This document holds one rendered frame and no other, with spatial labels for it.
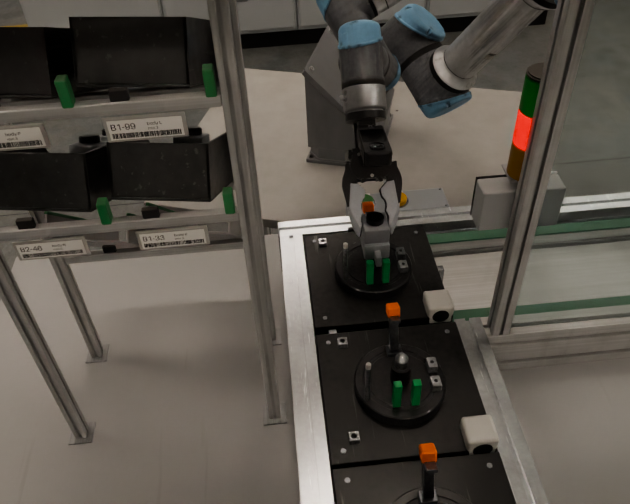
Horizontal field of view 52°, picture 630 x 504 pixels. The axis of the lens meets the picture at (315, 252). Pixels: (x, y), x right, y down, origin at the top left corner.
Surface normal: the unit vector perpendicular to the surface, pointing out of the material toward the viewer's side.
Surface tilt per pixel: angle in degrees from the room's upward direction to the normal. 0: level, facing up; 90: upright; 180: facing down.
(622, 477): 0
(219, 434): 0
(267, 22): 90
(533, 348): 90
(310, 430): 0
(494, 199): 90
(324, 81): 44
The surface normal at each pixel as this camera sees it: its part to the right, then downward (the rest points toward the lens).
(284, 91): -0.04, -0.73
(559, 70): 0.09, 0.67
